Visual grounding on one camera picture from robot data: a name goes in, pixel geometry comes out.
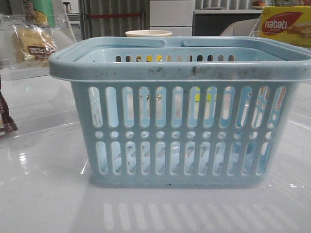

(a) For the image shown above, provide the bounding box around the packaged bread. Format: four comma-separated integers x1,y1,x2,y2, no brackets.
0,14,70,82

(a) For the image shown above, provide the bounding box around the light blue plastic basket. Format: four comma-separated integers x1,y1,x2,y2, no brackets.
49,36,311,187

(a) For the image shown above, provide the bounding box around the yellow popcorn paper cup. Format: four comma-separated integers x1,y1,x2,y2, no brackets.
125,30,172,37

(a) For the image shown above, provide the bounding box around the white drawer cabinet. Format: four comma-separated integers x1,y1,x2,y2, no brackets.
150,0,195,36

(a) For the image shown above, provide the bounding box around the clear acrylic display shelf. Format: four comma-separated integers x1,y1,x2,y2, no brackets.
0,13,85,141

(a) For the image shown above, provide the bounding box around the clear acrylic right stand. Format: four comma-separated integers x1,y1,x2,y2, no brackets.
249,15,262,37

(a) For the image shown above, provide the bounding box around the brown snack packet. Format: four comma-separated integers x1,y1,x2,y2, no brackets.
0,94,18,137

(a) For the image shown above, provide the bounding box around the yellow nabati wafer box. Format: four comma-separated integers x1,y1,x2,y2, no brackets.
256,6,311,49

